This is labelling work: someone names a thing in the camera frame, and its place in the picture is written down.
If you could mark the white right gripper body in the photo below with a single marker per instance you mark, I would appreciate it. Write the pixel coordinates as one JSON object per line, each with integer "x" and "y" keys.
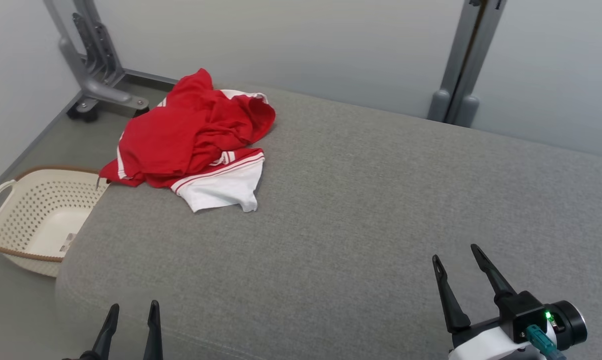
{"x": 485, "y": 347}

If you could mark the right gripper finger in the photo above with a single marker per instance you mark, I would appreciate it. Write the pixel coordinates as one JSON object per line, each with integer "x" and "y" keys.
{"x": 450, "y": 305}
{"x": 495, "y": 285}

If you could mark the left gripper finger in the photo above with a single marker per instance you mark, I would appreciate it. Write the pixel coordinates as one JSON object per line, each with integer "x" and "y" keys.
{"x": 106, "y": 332}
{"x": 154, "y": 335}

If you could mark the white sticker label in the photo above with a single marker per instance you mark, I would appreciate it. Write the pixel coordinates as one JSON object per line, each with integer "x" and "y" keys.
{"x": 68, "y": 242}

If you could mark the grey fabric sofa cushion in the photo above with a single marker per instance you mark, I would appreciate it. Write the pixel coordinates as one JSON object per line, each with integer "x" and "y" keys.
{"x": 355, "y": 210}

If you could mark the cream perforated laundry basket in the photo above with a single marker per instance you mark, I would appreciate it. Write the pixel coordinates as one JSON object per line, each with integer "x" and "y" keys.
{"x": 36, "y": 210}

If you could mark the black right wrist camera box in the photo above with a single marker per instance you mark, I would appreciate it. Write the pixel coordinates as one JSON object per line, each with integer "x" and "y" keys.
{"x": 523, "y": 315}

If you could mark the grey partition post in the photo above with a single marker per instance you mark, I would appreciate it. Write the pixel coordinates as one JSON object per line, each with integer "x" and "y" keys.
{"x": 468, "y": 60}

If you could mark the grey metal stand frame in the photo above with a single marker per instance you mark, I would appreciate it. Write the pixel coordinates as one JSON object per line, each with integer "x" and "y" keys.
{"x": 93, "y": 55}

